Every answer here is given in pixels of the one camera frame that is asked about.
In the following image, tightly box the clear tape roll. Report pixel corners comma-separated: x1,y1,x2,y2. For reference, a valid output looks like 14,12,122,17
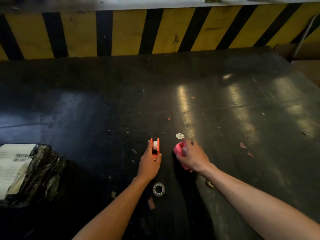
152,182,166,197

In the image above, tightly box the orange tape dispenser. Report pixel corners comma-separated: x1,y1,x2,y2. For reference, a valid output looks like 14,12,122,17
150,138,160,161

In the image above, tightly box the person's right forearm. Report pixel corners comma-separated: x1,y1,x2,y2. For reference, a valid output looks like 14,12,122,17
201,164,320,240

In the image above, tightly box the grey metal rod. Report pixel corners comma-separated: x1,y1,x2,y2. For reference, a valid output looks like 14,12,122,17
290,15,317,62

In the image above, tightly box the white shipping label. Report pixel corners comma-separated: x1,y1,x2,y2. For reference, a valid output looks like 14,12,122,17
0,144,36,200

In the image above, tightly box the person's left hand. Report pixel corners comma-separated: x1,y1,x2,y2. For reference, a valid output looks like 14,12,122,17
136,147,162,183

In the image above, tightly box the person's right hand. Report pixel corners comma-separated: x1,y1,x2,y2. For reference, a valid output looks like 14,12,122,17
176,139,212,174

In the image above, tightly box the pink tape dispenser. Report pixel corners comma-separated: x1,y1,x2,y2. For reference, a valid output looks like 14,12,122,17
173,141,193,173

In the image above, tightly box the yellow black striped barrier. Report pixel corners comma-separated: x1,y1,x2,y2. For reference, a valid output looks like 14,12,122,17
0,2,320,61

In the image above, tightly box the black plastic wrapped parcel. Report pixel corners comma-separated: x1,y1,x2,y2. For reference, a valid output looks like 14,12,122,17
0,144,67,208

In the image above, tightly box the person's left forearm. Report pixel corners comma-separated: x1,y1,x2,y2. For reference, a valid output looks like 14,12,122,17
72,176,147,240

